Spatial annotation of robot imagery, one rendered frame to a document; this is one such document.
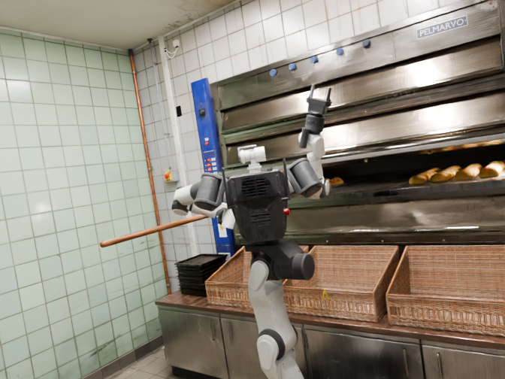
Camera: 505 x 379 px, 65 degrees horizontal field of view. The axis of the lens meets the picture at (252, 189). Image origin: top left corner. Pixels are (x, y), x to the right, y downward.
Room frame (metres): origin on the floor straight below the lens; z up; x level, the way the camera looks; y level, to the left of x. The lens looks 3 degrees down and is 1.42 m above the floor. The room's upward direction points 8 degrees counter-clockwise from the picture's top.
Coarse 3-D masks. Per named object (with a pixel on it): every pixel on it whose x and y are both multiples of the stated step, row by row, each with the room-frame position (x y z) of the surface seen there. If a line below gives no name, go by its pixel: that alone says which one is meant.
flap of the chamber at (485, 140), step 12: (432, 144) 2.01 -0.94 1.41; (444, 144) 1.98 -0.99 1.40; (456, 144) 1.95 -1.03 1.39; (468, 144) 1.95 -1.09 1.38; (480, 144) 1.98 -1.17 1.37; (492, 144) 2.01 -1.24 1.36; (348, 156) 2.28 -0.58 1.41; (360, 156) 2.24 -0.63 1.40; (372, 156) 2.20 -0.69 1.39; (384, 156) 2.22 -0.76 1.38; (396, 156) 2.26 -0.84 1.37; (264, 168) 2.63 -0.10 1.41; (276, 168) 2.57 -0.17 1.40
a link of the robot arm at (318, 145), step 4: (316, 136) 1.88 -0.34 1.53; (316, 140) 1.86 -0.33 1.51; (320, 140) 1.88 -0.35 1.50; (312, 144) 1.88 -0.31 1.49; (316, 144) 1.87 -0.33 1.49; (320, 144) 1.89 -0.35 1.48; (324, 144) 1.90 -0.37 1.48; (312, 148) 1.89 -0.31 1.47; (316, 148) 1.88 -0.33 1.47; (320, 148) 1.89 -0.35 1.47; (324, 148) 1.91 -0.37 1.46; (312, 152) 1.99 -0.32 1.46; (316, 152) 1.89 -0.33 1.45; (320, 152) 1.90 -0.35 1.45; (324, 152) 1.92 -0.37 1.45; (308, 156) 1.95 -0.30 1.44; (312, 156) 1.92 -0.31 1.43; (316, 156) 1.90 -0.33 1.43; (320, 156) 1.91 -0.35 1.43; (312, 160) 1.94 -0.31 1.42; (316, 160) 1.94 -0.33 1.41
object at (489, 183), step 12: (480, 180) 2.07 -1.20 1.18; (492, 180) 2.00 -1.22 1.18; (504, 180) 1.96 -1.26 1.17; (360, 192) 2.41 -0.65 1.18; (372, 192) 2.36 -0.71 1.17; (384, 192) 2.32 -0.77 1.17; (396, 192) 2.28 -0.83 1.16; (408, 192) 2.24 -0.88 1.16; (420, 192) 2.20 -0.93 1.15; (432, 192) 2.17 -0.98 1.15; (444, 192) 2.13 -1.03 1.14
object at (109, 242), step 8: (200, 216) 2.21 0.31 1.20; (168, 224) 2.02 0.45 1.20; (176, 224) 2.06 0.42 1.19; (184, 224) 2.12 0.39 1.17; (136, 232) 1.86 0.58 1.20; (144, 232) 1.89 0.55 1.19; (152, 232) 1.93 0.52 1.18; (112, 240) 1.75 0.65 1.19; (120, 240) 1.78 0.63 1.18; (128, 240) 1.82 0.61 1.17
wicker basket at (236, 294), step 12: (240, 252) 2.89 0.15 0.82; (228, 264) 2.77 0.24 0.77; (240, 264) 2.88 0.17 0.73; (216, 276) 2.66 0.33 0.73; (228, 276) 2.75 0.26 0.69; (240, 276) 2.86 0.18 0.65; (216, 288) 2.51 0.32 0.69; (228, 288) 2.45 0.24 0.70; (240, 288) 2.39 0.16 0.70; (216, 300) 2.52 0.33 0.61; (228, 300) 2.46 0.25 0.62; (240, 300) 2.40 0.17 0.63
